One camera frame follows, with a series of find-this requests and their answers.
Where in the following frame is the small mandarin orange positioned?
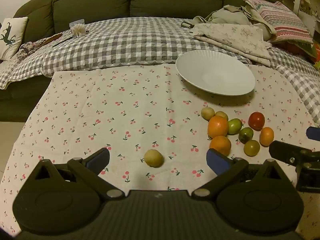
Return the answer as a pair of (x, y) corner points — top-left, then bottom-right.
(259, 127), (275, 147)

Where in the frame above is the grey checkered blanket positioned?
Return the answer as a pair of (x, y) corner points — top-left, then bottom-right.
(0, 17), (320, 128)

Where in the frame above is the dark green tomato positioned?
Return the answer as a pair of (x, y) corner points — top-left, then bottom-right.
(238, 127), (254, 144)

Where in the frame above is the white ribbed plate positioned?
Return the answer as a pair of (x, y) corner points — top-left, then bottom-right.
(175, 50), (256, 97)

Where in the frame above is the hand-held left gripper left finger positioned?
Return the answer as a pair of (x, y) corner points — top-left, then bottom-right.
(34, 147), (125, 200)

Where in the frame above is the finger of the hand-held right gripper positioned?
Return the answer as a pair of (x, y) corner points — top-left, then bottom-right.
(269, 140), (320, 167)
(306, 127), (320, 142)

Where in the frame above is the red orange packet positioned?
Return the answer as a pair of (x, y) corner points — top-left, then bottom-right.
(277, 41), (320, 70)

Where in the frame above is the cherry print cloth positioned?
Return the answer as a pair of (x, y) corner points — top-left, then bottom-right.
(0, 64), (320, 235)

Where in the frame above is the olive green sofa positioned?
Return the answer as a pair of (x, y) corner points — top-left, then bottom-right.
(0, 0), (283, 123)

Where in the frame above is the pink patterned pillow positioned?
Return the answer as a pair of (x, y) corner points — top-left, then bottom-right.
(244, 0), (314, 44)

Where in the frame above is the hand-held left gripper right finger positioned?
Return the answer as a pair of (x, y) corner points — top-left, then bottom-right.
(191, 148), (287, 200)

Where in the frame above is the dark floral cloth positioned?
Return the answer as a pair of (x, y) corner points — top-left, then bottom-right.
(15, 37), (54, 60)

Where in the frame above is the beige canvas bag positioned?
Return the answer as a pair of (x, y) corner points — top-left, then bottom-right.
(192, 4), (277, 42)

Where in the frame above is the brown wooden stick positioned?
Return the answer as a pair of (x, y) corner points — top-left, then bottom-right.
(37, 33), (63, 48)

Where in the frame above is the light green fruit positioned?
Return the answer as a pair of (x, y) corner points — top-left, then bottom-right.
(227, 118), (243, 135)

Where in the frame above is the folded floral beige cloth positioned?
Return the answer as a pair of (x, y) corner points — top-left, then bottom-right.
(191, 23), (273, 67)

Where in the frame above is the white deer print pillow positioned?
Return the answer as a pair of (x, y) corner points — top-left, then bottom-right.
(0, 17), (28, 61)

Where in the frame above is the yellow-green tomato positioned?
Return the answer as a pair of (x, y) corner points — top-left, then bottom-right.
(244, 140), (261, 157)

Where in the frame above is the red tomato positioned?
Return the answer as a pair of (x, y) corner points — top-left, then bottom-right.
(248, 112), (265, 131)

